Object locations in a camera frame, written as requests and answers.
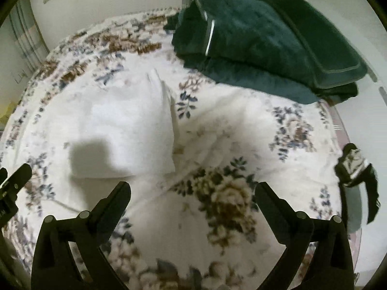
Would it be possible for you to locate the white knit sweater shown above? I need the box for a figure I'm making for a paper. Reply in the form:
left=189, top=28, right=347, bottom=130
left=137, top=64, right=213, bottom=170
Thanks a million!
left=59, top=69, right=175, bottom=179

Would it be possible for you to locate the black white striped garment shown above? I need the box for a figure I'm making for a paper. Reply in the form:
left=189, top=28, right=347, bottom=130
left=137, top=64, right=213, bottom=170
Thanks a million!
left=335, top=143, right=380, bottom=228

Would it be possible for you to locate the white bed headboard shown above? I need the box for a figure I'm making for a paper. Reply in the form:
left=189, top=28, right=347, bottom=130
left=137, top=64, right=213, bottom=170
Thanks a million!
left=306, top=0, right=386, bottom=274

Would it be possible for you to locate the teal curtain left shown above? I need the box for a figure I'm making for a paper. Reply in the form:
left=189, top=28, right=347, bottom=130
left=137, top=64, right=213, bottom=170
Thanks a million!
left=8, top=0, right=49, bottom=73

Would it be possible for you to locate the dark green folded blanket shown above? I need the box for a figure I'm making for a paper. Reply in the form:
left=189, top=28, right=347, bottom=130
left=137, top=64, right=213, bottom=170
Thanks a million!
left=165, top=0, right=367, bottom=104

